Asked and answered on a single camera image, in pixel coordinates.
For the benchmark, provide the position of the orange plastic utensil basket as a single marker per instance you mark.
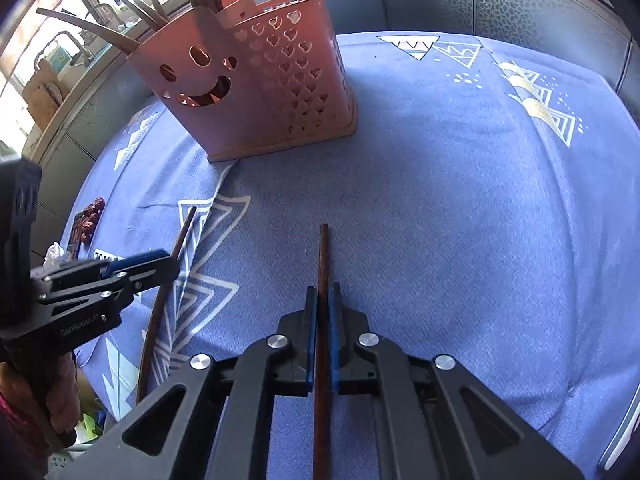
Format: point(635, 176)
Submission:
point(280, 110)

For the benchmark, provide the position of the packet of red dates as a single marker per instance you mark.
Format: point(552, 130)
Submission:
point(89, 220)

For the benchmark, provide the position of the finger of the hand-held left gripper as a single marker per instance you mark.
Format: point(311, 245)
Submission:
point(150, 275)
point(140, 261)

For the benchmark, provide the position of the white crumpled tissue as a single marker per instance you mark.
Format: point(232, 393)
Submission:
point(54, 254)

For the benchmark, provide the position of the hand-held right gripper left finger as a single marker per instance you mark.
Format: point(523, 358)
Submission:
point(311, 345)

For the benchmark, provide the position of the brown cardboard box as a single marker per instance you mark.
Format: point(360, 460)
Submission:
point(42, 90)

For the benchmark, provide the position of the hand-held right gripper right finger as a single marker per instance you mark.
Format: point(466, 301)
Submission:
point(334, 345)

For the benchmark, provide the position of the blue printed tablecloth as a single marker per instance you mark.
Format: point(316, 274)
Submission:
point(450, 210)

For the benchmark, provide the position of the person's left hand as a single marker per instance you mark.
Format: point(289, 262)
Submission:
point(67, 400)

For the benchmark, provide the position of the dark brown chopstick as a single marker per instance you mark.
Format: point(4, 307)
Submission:
point(186, 232)
point(324, 260)

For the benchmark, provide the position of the yellow green packet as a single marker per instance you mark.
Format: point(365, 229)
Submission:
point(90, 425)

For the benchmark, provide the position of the curved metal faucet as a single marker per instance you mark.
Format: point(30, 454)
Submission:
point(67, 35)
point(102, 6)

